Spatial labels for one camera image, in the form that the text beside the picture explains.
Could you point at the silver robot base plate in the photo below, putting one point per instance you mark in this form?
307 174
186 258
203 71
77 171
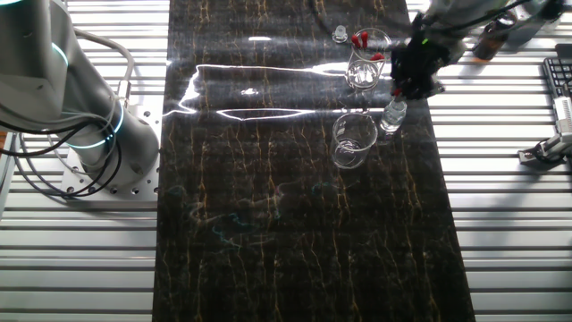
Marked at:
143 179

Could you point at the grey clamp tool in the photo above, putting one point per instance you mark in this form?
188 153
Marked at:
564 121

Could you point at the empty glass beaker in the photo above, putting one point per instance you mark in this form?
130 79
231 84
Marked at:
353 152

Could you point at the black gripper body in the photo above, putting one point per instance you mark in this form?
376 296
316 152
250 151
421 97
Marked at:
420 58

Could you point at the brown glass bottle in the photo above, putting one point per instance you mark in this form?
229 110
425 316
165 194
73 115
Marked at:
487 47

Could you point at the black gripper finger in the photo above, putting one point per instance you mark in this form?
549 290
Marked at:
401 84
426 88

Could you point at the dark marble pattern mat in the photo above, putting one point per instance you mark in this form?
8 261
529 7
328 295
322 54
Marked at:
290 223

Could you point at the glass beaker holding droppers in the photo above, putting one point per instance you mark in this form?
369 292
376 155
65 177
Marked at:
362 76

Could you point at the red bulb glass dropper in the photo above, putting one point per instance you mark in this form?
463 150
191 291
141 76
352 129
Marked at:
377 56
397 92
355 41

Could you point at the small clear glass bottle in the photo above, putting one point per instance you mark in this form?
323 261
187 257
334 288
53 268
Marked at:
392 121

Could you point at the red-tipped metal tongs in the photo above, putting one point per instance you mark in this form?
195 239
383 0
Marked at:
364 39

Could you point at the black and silver camera bracket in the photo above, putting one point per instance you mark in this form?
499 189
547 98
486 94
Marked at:
543 152

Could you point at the grey box with green button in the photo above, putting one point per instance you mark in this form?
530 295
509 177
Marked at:
529 33

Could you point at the clear glass bottle stopper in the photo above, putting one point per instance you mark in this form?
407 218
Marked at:
339 35

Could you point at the black keyboard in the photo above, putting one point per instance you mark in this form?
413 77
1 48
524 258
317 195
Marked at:
558 73

